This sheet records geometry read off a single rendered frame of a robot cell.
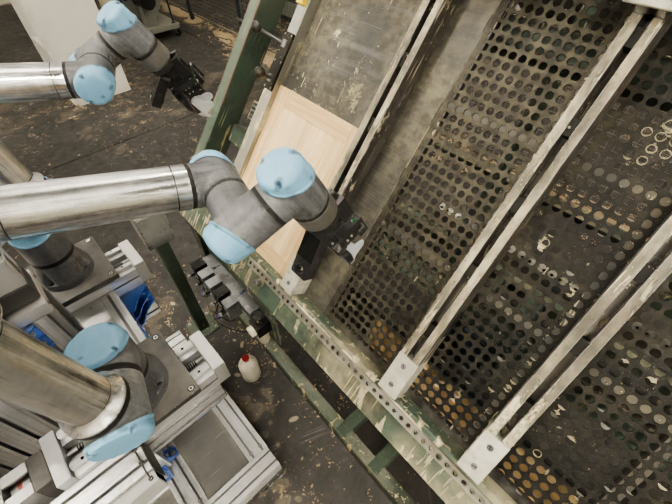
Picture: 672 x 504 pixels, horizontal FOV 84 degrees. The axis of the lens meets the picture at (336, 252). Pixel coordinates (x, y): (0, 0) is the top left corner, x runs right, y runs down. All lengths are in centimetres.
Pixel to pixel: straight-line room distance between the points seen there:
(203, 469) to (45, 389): 123
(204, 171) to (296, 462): 158
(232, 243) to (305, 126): 84
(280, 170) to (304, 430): 164
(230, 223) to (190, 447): 144
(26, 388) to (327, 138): 99
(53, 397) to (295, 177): 48
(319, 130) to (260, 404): 140
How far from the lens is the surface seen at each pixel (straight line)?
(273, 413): 208
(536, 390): 101
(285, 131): 142
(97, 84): 101
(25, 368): 67
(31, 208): 64
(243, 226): 56
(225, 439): 187
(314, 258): 69
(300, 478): 199
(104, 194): 64
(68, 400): 74
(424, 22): 119
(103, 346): 90
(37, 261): 133
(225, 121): 171
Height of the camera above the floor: 195
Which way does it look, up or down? 49 degrees down
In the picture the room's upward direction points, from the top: straight up
